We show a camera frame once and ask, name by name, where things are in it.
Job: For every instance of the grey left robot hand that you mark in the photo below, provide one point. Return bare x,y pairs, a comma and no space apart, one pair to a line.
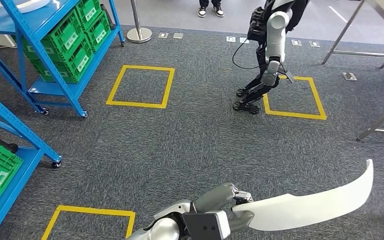
215,198

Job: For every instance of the white curved plastic car part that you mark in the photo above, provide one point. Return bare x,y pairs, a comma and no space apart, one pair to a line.
304,205
33,5

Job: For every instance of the yellow floor tape square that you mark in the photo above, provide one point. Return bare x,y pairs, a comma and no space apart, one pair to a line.
139,104
294,115

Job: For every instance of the metal floor socket plate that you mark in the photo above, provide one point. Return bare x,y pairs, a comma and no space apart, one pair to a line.
296,42
244,40
230,39
178,35
349,76
314,43
163,35

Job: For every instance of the silver black humanoid robot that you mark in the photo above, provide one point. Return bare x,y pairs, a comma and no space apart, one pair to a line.
274,33

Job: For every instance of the person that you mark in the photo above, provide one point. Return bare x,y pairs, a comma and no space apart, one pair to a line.
211,10

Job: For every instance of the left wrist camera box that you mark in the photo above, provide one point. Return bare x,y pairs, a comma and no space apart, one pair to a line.
205,227

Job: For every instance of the chrome stanchion post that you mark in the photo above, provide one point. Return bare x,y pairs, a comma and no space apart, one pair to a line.
139,34

